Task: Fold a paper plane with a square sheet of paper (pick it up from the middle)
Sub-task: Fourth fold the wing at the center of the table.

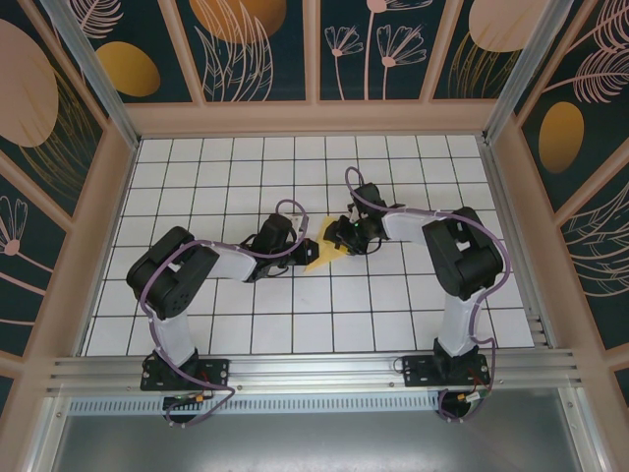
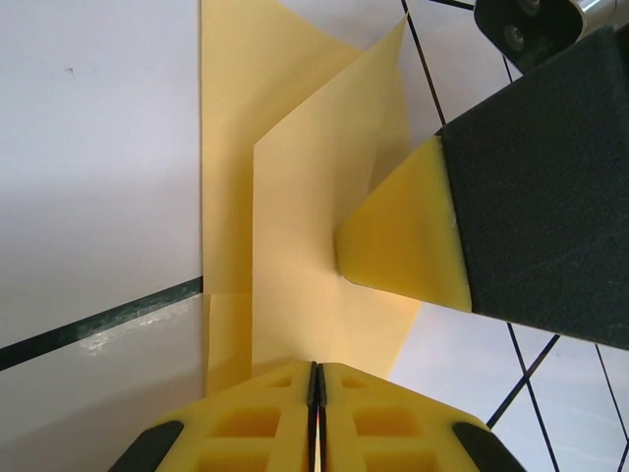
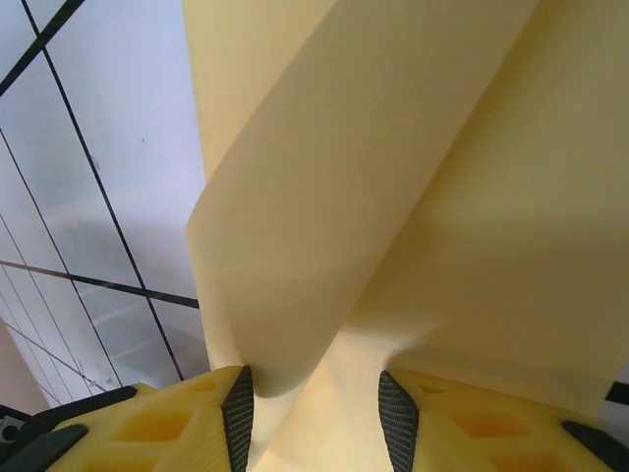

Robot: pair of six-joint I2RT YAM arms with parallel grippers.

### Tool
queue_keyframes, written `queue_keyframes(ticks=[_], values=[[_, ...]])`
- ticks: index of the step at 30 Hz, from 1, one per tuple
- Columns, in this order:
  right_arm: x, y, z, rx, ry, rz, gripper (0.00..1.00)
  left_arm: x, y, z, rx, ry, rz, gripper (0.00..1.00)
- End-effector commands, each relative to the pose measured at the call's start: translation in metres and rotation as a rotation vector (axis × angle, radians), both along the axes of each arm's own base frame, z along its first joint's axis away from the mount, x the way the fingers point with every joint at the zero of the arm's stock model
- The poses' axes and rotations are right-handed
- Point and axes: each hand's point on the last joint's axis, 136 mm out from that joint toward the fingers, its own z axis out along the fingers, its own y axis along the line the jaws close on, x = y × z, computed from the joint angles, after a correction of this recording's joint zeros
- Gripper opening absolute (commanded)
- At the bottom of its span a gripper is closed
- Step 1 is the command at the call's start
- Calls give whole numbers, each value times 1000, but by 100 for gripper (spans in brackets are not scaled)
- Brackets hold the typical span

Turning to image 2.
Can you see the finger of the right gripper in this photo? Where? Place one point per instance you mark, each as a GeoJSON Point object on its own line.
{"type": "Point", "coordinates": [540, 196]}

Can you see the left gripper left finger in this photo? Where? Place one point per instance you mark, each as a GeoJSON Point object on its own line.
{"type": "Point", "coordinates": [245, 428]}

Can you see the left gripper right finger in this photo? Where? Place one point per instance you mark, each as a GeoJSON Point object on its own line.
{"type": "Point", "coordinates": [388, 428]}

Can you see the yellow square paper sheet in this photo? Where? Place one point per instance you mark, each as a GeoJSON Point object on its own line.
{"type": "Point", "coordinates": [295, 221]}

